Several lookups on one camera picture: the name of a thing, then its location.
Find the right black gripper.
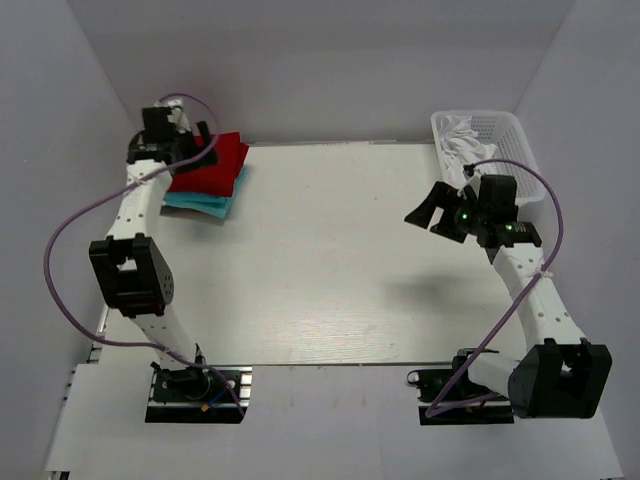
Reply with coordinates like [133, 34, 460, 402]
[405, 181, 488, 244]

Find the dark red t-shirt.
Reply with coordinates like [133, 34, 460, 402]
[168, 132, 249, 197]

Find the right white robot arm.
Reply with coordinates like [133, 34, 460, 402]
[405, 175, 612, 419]

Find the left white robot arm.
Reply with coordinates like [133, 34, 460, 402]
[89, 97, 218, 399]

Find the crumpled white t-shirt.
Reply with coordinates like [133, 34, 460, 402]
[435, 115, 497, 187]

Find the folded light blue t-shirt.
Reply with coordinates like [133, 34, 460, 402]
[164, 192, 234, 210]

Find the folded teal t-shirt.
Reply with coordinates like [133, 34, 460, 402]
[162, 167, 249, 219]

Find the white plastic laundry basket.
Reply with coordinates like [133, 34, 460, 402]
[431, 110, 545, 206]

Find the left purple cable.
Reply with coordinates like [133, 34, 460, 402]
[43, 92, 246, 419]

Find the purple cable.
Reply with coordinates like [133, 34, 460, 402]
[43, 92, 246, 419]
[424, 158, 565, 419]

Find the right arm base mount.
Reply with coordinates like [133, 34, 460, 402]
[407, 367, 515, 427]

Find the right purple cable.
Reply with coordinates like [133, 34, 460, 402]
[424, 158, 565, 419]

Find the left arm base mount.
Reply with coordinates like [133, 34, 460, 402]
[145, 362, 253, 425]

